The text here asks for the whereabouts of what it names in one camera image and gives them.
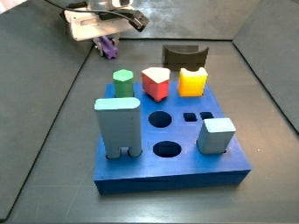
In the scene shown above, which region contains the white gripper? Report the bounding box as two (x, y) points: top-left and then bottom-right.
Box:
(64, 8), (133, 57)

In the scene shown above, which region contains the purple star bar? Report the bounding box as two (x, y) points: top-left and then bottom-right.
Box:
(93, 36), (117, 60)

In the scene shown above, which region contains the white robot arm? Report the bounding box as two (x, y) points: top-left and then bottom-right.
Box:
(61, 0), (133, 60)

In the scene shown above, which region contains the black curved fixture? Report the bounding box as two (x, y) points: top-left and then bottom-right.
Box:
(162, 45), (209, 71)

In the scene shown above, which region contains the blue peg board base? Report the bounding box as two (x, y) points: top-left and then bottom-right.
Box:
(93, 81), (251, 195)

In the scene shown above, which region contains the green hexagon block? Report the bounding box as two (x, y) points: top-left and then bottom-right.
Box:
(113, 69), (133, 97)

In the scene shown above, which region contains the red pentagon block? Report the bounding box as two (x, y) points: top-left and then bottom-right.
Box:
(141, 67), (171, 102)

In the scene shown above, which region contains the tall light blue block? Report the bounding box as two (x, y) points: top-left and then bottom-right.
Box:
(94, 97), (141, 159)

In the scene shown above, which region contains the yellow arch block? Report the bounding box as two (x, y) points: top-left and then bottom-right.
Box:
(177, 67), (208, 97)

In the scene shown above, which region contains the small light blue block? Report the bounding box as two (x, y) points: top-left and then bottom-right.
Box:
(196, 117), (236, 154)

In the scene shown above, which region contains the black cable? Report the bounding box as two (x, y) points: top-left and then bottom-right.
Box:
(42, 0), (136, 23)

